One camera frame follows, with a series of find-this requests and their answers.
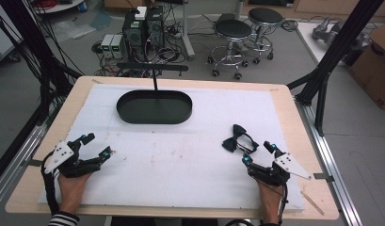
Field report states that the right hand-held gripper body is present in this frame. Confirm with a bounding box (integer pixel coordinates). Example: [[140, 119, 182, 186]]
[[247, 152, 313, 187]]

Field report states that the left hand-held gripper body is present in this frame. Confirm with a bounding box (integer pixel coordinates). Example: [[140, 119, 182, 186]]
[[43, 139, 103, 179]]

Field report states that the black bow tie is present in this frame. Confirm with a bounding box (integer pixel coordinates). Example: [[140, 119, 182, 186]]
[[232, 123, 261, 151], [221, 137, 257, 155]]

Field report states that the black oval tray with stand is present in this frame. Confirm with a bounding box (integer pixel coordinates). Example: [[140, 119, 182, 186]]
[[116, 61, 194, 125]]

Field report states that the person's right hand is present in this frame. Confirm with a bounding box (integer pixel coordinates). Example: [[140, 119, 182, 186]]
[[256, 179, 284, 224]]

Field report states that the person's left hand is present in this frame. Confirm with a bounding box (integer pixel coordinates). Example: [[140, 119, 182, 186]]
[[56, 171, 93, 215]]

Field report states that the grey tape piece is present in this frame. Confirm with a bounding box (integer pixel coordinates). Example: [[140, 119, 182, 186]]
[[21, 158, 44, 168], [313, 172, 335, 184]]

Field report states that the wooden stick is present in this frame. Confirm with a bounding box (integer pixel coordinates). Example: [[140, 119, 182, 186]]
[[300, 190, 326, 217]]

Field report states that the white foam mat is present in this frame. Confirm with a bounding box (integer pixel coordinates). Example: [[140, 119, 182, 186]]
[[37, 83, 306, 212]]

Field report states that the white power supply unit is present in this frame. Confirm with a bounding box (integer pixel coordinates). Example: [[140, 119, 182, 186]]
[[110, 34, 126, 59], [100, 33, 115, 59]]

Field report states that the black computer tower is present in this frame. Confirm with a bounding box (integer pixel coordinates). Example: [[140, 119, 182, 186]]
[[121, 8, 148, 62], [145, 5, 166, 50]]

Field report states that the black round stool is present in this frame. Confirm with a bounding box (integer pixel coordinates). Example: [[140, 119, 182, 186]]
[[207, 18, 254, 81], [245, 7, 284, 65]]

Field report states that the brown cardboard box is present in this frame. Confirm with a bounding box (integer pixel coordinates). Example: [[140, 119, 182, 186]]
[[347, 21, 385, 111]]

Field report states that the white box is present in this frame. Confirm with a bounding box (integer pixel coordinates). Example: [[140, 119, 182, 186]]
[[134, 6, 148, 22]]

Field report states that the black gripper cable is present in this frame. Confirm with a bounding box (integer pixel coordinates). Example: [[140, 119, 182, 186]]
[[276, 181, 291, 226], [40, 150, 61, 218]]

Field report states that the aluminium rail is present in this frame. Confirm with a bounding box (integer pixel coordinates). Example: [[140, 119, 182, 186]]
[[0, 103, 61, 212], [294, 97, 364, 226]]

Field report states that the black metal frame stand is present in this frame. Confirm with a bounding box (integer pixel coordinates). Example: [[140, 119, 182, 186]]
[[0, 0, 85, 186], [286, 0, 385, 137]]

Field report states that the tangle of floor cables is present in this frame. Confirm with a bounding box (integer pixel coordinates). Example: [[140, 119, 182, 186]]
[[90, 6, 213, 78]]

